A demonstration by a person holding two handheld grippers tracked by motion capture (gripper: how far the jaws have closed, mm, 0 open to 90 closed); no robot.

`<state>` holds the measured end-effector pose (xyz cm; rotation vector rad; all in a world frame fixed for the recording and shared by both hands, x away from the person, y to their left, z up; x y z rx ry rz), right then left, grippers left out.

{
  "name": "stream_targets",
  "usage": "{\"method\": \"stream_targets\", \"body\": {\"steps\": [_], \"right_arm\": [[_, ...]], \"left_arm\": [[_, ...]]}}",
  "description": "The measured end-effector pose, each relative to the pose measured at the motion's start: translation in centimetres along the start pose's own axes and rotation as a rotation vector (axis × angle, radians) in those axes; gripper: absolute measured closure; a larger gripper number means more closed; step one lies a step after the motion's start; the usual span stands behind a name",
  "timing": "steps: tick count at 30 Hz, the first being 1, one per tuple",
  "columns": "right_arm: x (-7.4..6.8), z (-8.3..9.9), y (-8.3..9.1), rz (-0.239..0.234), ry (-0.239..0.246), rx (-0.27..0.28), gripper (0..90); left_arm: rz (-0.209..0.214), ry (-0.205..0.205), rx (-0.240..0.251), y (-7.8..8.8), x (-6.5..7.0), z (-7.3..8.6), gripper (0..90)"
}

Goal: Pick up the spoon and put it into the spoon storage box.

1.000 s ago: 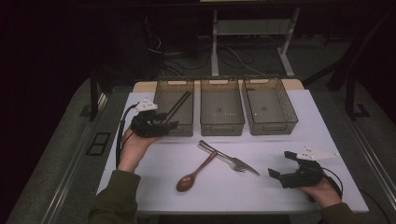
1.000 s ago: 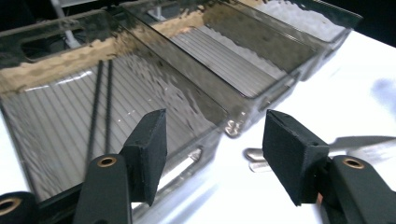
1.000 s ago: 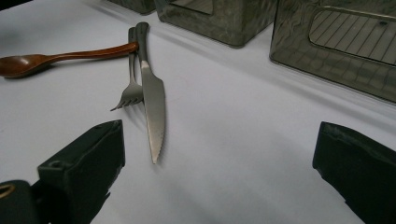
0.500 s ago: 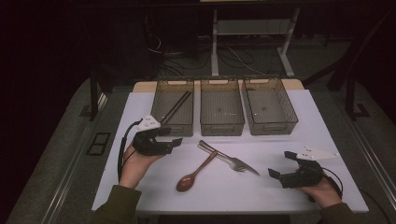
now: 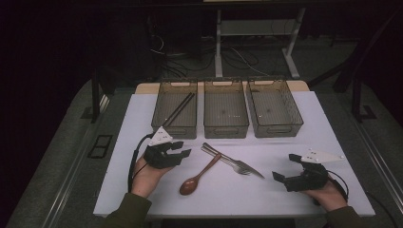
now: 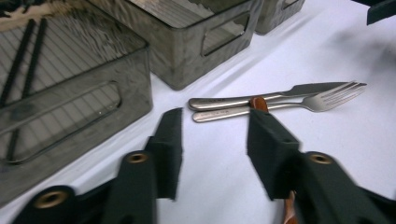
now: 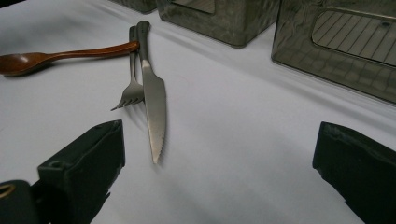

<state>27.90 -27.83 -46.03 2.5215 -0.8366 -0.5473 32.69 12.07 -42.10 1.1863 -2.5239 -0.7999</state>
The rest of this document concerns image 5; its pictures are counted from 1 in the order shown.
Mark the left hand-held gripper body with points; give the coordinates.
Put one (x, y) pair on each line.
(161, 156)

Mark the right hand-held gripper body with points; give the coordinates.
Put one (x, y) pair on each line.
(312, 177)

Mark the brown wooden spoon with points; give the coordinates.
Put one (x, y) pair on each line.
(189, 186)

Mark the black chopstick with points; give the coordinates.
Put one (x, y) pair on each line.
(182, 106)
(176, 109)

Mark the smoky plastic bin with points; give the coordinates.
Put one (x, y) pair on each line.
(174, 109)
(225, 110)
(274, 110)

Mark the steel fork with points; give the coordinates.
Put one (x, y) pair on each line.
(242, 167)

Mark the person's right hand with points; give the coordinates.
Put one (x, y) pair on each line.
(329, 196)

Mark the person's left hand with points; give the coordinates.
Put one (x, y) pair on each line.
(145, 180)

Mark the steel table knife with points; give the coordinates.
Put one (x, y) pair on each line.
(258, 174)

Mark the dark metal stand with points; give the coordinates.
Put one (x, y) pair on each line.
(356, 95)

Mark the black stand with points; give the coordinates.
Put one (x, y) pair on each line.
(95, 98)

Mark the white metal desk frame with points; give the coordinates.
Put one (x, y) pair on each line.
(218, 47)

